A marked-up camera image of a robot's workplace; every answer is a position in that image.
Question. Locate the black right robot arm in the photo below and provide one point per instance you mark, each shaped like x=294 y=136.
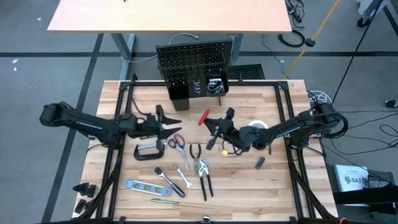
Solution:
x=295 y=126

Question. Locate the black C-clamp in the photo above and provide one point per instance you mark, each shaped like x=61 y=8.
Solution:
x=146 y=157

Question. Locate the black perforated panel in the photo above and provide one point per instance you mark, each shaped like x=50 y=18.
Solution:
x=248 y=72

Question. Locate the tall black pegboard bin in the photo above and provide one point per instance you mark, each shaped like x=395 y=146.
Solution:
x=180 y=102

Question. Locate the black equipment cart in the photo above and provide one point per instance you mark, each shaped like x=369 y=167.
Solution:
x=367 y=197

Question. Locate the light wooden desk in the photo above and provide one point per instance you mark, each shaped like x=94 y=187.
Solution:
x=171 y=15

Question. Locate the silver metal peg hook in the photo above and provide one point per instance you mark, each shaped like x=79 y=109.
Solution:
x=220 y=88
x=212 y=84

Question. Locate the small silver black-faced camera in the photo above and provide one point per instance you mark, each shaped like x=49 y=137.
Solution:
x=206 y=219

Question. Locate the white printed box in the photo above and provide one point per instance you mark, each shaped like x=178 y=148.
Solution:
x=351 y=179

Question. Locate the red and blue scissors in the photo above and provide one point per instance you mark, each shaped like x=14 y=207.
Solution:
x=183 y=154

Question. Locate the black aluminium table frame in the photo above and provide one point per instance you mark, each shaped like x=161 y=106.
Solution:
x=248 y=83

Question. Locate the black floor device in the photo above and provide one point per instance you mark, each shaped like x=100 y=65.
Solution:
x=392 y=103

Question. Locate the dark grey rectangular block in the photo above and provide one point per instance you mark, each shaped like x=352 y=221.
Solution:
x=260 y=162

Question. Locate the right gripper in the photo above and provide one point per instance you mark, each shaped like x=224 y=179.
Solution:
x=237 y=135

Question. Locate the white tape roll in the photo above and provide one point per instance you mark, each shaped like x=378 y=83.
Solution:
x=251 y=124

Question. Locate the silver combination wrench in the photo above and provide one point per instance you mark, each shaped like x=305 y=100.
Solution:
x=183 y=177

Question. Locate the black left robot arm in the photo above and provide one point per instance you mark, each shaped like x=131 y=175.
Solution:
x=87 y=126

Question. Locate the slim silver pen-shaped tool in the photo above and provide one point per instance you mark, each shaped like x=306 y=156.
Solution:
x=164 y=201

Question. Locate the white wheeled cart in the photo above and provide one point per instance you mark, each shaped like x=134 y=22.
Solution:
x=361 y=22

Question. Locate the wide black pegboard bin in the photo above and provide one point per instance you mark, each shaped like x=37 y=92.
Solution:
x=217 y=94

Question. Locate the grey spirit level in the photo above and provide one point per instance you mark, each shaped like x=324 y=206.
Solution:
x=136 y=184

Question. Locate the black pegboard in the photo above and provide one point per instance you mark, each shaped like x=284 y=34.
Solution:
x=186 y=59

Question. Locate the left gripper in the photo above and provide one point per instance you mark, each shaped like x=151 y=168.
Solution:
x=149 y=126

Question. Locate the black plastic bracket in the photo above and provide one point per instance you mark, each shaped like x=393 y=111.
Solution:
x=81 y=189
x=92 y=191
x=80 y=206

